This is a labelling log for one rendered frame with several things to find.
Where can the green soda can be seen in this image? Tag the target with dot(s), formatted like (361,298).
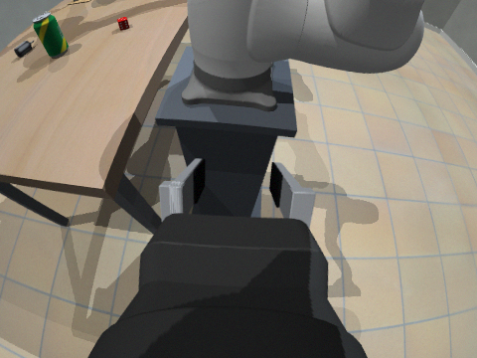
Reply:
(50,34)

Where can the red die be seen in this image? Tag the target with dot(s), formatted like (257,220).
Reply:
(123,23)

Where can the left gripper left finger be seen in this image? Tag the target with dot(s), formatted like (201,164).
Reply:
(178,196)

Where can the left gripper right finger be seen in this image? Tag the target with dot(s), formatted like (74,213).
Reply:
(294,201)

